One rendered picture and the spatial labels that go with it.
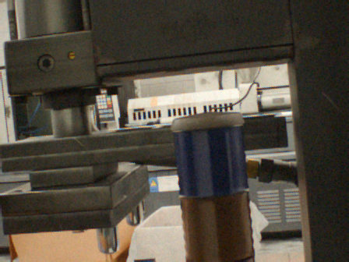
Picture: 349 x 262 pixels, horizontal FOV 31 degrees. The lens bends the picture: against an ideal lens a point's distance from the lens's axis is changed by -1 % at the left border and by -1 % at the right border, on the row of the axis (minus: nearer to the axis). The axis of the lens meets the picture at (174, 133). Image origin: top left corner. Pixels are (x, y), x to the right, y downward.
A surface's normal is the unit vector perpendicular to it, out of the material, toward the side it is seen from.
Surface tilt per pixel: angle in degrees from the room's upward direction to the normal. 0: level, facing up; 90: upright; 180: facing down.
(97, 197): 90
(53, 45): 90
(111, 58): 90
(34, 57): 90
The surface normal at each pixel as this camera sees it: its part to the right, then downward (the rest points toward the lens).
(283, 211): -0.18, 0.07
